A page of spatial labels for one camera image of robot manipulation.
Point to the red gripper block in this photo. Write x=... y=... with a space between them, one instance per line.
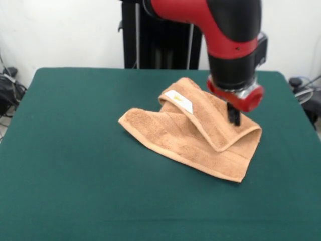
x=250 y=101

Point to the tan terry towel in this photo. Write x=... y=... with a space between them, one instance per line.
x=180 y=135

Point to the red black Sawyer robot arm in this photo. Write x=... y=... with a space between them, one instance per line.
x=225 y=37

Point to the dark green table cloth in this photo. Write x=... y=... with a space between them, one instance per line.
x=75 y=150

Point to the black equipment bundle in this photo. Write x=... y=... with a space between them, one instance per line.
x=10 y=95

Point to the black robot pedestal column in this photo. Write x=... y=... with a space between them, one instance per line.
x=160 y=45

